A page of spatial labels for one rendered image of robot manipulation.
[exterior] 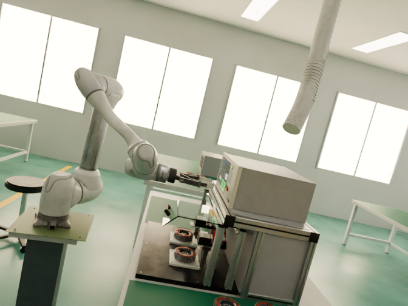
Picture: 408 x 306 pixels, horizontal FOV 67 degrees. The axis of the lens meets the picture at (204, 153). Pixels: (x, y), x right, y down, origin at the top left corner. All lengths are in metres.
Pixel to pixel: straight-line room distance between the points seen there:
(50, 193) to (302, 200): 1.27
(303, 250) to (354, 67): 6.01
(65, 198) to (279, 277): 1.15
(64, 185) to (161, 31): 4.93
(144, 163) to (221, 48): 5.19
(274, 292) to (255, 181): 0.51
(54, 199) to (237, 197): 0.95
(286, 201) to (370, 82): 6.06
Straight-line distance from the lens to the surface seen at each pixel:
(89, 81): 1.72
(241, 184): 1.45
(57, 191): 1.79
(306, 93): 2.87
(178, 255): 1.61
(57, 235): 1.77
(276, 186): 1.50
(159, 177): 1.51
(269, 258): 1.50
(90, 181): 1.92
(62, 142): 6.60
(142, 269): 1.52
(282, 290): 1.60
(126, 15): 6.49
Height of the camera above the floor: 1.51
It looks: 7 degrees down
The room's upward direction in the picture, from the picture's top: 14 degrees clockwise
